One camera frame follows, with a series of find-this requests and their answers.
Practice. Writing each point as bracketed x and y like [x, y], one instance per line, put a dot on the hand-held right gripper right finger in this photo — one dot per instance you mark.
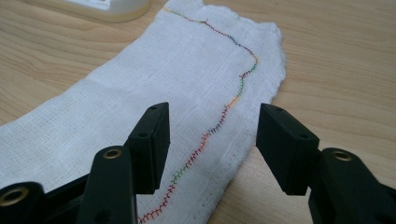
[286, 149]

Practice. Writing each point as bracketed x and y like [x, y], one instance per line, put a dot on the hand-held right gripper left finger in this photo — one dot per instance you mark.
[148, 149]

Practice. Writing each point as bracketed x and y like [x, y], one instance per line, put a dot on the white cloth with rainbow stitching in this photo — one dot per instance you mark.
[162, 77]

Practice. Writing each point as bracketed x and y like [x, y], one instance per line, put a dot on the white plastic container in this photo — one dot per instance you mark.
[112, 8]

